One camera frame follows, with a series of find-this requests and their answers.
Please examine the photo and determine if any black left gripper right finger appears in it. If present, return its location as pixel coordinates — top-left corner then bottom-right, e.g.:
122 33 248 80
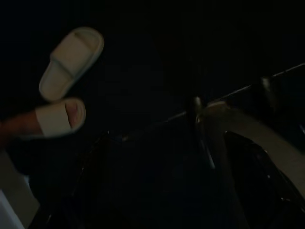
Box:
224 130 305 229

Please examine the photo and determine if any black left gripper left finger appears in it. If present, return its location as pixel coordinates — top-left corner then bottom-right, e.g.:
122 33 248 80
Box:
30 130 112 229

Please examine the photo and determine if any cream foam slipper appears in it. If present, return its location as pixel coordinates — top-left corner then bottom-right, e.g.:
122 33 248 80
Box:
39 26 105 101
22 97 86 139

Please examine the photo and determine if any thin metal bar with feet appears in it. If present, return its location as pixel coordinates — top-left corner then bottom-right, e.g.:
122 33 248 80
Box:
122 62 305 141

